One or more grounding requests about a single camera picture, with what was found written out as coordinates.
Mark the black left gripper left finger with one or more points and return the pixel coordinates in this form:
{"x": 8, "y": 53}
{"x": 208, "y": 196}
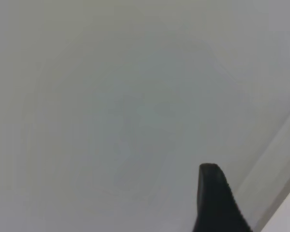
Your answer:
{"x": 217, "y": 205}

